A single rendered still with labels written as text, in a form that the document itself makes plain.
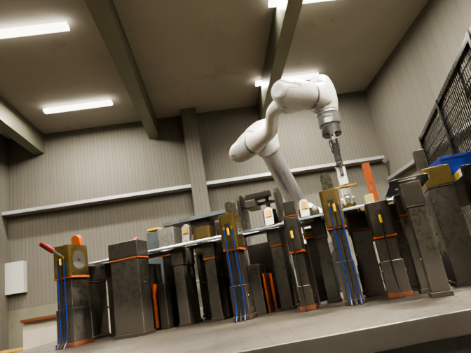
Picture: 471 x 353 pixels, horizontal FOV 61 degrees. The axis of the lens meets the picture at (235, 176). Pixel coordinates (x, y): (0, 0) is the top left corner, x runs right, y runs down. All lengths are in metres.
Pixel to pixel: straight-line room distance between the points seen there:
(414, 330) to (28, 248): 8.10
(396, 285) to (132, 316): 0.87
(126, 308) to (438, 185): 1.11
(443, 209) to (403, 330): 0.66
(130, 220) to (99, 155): 1.52
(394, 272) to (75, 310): 1.09
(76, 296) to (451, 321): 1.25
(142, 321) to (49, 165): 7.46
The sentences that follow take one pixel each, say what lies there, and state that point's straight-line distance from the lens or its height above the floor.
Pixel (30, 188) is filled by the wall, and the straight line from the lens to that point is 8.81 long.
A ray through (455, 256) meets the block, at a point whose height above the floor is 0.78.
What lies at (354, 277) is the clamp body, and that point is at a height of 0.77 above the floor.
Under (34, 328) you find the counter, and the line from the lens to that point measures 5.39.
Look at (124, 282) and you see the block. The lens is 1.52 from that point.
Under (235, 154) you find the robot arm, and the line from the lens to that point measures 1.98.
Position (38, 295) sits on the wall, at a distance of 8.40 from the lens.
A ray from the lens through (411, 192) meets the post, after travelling 1.11.
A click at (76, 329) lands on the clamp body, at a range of 1.62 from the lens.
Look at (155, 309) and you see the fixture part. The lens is 1.63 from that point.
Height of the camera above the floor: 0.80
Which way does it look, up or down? 16 degrees up
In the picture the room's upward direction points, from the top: 10 degrees counter-clockwise
